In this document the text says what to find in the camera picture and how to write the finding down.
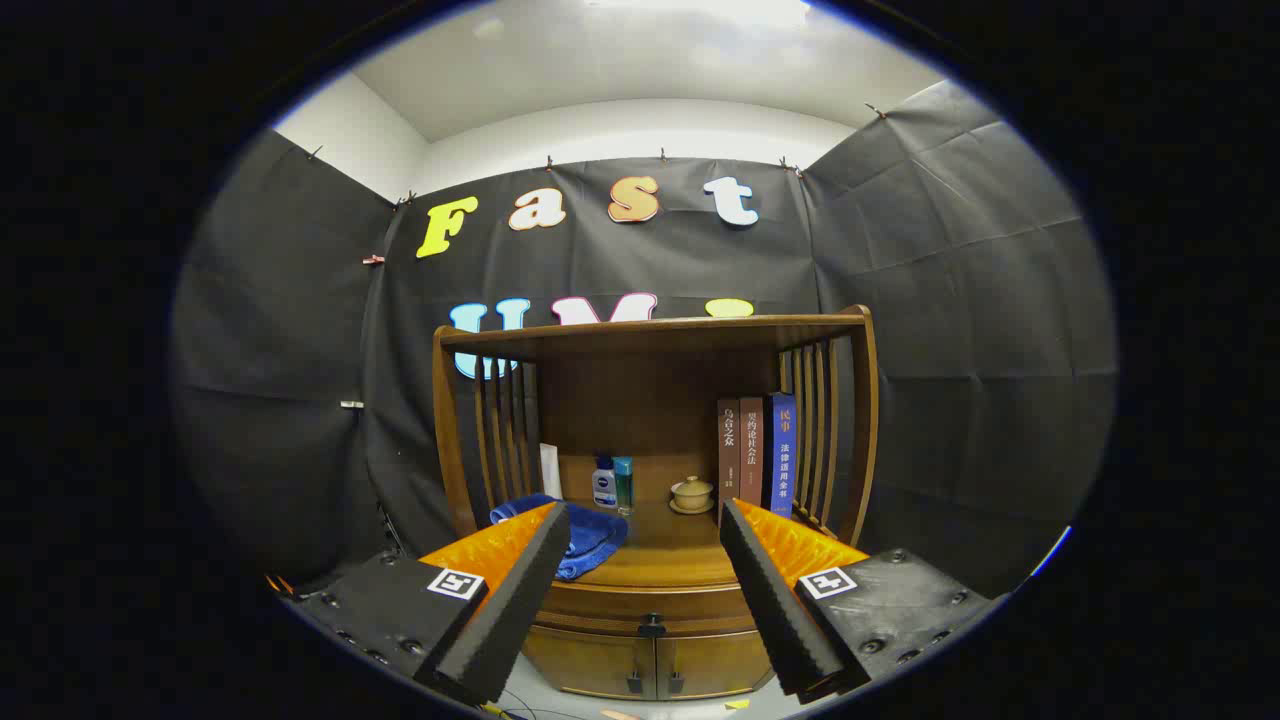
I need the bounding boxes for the wooden countertop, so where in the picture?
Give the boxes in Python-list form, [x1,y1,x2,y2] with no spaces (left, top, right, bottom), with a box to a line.
[550,497,746,591]

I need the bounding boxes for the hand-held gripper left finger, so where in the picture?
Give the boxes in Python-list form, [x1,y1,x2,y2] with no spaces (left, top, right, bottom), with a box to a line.
[285,500,572,707]

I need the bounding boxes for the wooden drawer with black knob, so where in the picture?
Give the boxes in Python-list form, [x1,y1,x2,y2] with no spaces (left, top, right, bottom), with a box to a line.
[528,580,766,639]

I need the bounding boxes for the blue book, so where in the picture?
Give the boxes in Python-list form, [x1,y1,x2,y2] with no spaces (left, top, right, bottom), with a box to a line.
[763,392,798,518]

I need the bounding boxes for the folded blue towel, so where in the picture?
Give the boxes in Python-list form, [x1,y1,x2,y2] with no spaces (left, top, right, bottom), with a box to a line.
[490,493,629,582]

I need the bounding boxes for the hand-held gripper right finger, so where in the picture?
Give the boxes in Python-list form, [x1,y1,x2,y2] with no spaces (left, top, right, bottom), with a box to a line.
[718,497,1004,706]

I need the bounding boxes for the reddish brown book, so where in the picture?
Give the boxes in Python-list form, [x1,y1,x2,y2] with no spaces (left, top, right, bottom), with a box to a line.
[739,397,766,511]

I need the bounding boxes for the dark brown book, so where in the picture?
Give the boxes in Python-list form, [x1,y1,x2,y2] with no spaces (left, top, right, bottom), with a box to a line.
[717,399,742,526]

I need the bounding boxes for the wooden cabinet door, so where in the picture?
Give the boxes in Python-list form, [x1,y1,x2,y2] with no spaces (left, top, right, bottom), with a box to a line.
[522,625,658,701]
[655,630,779,699]

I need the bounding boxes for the brown wooden cabinet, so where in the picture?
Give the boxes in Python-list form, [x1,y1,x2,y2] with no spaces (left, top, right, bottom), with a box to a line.
[432,305,881,701]

